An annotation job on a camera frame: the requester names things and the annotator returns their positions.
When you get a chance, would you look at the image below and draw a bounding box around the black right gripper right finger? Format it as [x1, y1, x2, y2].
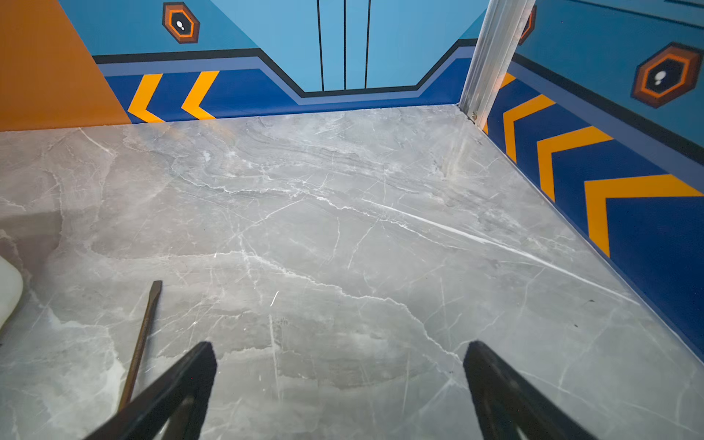
[463, 340, 594, 439]

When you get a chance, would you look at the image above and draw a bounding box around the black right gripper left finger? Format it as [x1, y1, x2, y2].
[88, 341, 217, 439]

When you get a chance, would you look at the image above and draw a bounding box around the white plastic bin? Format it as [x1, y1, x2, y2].
[0, 257, 24, 327]

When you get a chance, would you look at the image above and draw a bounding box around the aluminium corner post right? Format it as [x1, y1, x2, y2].
[459, 0, 535, 129]

